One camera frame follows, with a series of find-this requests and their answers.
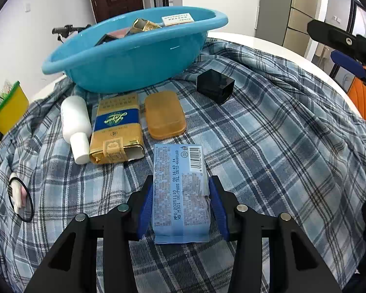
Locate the black square frame box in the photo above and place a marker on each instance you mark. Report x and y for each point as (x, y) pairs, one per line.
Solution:
(105, 39)

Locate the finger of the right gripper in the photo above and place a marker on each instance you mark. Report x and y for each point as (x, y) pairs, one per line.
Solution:
(349, 70)
(348, 44)

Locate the pink box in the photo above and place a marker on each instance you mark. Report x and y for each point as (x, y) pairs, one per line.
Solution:
(120, 33)

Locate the blue plaid cloth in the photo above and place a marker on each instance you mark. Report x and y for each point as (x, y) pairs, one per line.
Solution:
(284, 141)

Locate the white wall switch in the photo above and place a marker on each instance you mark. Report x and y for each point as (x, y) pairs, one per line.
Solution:
(27, 7)

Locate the amber plastic case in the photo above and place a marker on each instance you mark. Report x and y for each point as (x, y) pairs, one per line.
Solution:
(164, 115)

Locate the blue plastic basin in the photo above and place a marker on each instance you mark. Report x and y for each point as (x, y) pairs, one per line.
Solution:
(136, 61)

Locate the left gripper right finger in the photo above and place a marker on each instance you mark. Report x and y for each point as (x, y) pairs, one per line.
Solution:
(295, 264)

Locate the white plastic bottle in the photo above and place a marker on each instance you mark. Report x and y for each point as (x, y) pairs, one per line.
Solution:
(76, 128)

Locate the blue tissue packet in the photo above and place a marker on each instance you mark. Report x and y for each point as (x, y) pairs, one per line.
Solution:
(180, 195)

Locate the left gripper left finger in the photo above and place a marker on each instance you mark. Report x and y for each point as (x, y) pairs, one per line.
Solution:
(70, 264)

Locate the beige grey refrigerator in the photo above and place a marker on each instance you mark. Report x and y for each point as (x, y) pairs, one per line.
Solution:
(284, 22)

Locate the orange chair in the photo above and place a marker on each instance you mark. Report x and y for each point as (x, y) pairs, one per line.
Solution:
(357, 94)

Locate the red white cigarette box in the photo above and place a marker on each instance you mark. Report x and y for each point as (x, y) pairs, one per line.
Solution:
(176, 19)

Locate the black bicycle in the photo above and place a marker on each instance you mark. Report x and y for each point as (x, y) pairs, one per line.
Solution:
(67, 30)

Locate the yellow green bucket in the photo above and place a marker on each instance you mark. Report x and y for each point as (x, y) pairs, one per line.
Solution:
(12, 108)

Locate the gold blue cigarette pack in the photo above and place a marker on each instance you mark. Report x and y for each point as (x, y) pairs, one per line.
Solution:
(117, 134)
(141, 25)

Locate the black small box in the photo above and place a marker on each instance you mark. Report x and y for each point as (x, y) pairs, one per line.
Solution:
(215, 86)

